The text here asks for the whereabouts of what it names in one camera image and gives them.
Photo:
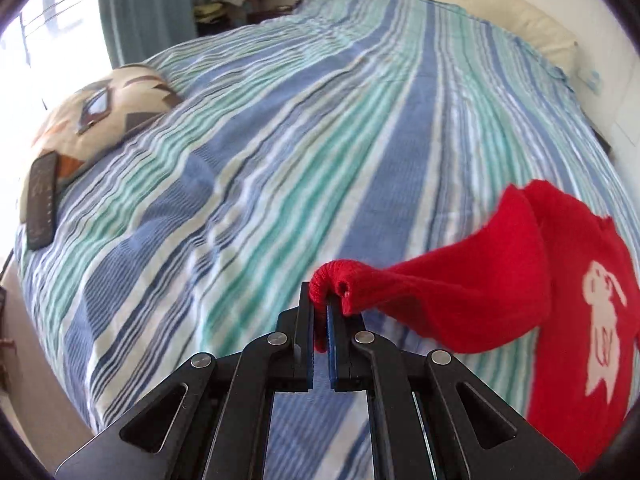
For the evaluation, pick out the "red knitted sweater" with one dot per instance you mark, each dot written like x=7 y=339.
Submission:
x=500 y=280

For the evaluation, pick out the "dark nightstand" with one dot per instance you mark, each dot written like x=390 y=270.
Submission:
x=260 y=17

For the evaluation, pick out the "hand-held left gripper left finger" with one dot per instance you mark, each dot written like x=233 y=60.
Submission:
x=304 y=340

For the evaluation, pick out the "yellow green cloth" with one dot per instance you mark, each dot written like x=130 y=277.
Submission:
x=209 y=12

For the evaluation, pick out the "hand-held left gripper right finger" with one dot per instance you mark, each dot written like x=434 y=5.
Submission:
x=331 y=345

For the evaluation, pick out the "metal window railing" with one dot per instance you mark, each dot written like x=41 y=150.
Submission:
x=55 y=10

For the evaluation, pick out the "blue green striped bedspread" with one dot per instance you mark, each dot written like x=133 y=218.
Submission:
x=300 y=135

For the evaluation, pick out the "teal curtain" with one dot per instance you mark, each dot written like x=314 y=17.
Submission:
x=145 y=5

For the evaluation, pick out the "black remote control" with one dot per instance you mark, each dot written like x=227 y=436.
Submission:
x=42 y=200

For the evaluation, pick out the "wall socket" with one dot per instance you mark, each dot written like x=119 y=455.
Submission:
x=591 y=80

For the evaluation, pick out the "beige patterned pillow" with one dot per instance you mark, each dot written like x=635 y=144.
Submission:
x=125 y=105

